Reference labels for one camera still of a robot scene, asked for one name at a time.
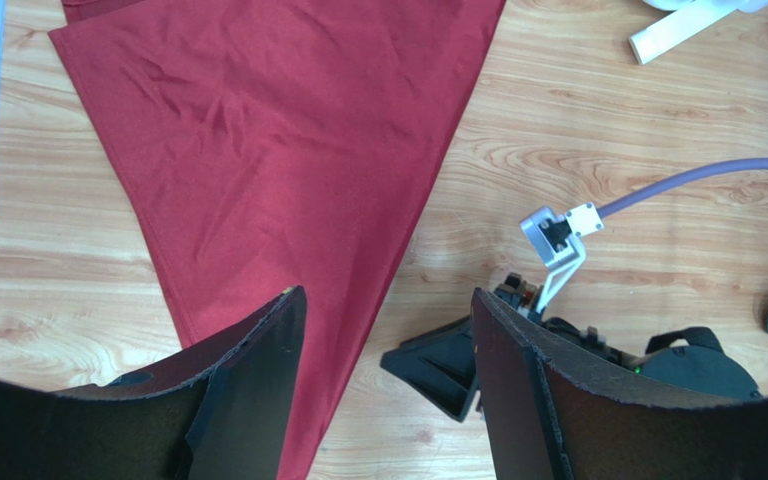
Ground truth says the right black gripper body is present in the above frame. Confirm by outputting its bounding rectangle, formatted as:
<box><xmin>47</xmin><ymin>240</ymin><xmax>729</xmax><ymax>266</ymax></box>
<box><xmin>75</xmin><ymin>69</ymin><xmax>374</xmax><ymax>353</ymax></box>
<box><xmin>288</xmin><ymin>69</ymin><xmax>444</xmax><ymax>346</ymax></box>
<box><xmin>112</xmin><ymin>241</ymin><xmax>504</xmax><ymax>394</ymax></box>
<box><xmin>490</xmin><ymin>271</ymin><xmax>652</xmax><ymax>374</ymax></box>

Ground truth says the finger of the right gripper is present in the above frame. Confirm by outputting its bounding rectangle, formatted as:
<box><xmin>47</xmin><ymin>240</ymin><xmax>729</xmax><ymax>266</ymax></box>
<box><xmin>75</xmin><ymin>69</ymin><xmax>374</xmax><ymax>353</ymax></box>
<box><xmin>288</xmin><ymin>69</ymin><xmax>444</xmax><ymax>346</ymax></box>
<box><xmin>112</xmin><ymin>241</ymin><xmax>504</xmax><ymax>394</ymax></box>
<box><xmin>380</xmin><ymin>316</ymin><xmax>479</xmax><ymax>422</ymax></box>

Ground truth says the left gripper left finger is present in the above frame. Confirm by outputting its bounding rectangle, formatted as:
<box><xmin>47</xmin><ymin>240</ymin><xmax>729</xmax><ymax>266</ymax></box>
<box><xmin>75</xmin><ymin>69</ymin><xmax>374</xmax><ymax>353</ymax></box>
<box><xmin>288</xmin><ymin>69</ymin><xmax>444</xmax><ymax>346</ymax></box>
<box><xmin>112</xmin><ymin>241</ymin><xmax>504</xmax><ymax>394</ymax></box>
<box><xmin>0</xmin><ymin>287</ymin><xmax>307</xmax><ymax>479</ymax></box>

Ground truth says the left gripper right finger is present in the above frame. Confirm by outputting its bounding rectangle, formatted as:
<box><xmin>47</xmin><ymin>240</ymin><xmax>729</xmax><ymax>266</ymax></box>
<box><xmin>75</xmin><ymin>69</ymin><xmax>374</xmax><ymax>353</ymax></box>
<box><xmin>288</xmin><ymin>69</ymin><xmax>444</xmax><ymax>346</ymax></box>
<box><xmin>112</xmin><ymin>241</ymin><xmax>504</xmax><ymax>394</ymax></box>
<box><xmin>471</xmin><ymin>289</ymin><xmax>768</xmax><ymax>479</ymax></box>

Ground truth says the dark red cloth napkin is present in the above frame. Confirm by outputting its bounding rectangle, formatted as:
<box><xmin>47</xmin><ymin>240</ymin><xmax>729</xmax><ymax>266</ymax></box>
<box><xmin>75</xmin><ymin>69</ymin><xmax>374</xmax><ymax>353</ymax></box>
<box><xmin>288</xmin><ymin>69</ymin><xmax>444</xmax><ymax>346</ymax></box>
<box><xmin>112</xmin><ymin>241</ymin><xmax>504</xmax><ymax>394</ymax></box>
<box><xmin>49</xmin><ymin>0</ymin><xmax>504</xmax><ymax>479</ymax></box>

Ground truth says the white metal clothes rack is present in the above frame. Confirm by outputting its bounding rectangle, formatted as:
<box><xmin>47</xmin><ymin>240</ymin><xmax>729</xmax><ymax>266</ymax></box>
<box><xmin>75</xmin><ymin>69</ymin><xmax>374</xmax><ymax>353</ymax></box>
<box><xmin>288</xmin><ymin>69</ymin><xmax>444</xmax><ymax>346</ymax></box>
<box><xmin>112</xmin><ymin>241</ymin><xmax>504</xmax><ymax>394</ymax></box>
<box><xmin>628</xmin><ymin>0</ymin><xmax>768</xmax><ymax>65</ymax></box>

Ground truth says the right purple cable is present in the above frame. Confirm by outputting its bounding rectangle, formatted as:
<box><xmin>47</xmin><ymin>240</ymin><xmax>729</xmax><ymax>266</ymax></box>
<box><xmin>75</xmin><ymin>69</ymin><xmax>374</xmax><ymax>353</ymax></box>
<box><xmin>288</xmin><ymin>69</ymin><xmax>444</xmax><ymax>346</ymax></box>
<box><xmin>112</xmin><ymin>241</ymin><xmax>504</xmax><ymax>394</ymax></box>
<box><xmin>595</xmin><ymin>157</ymin><xmax>768</xmax><ymax>220</ymax></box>

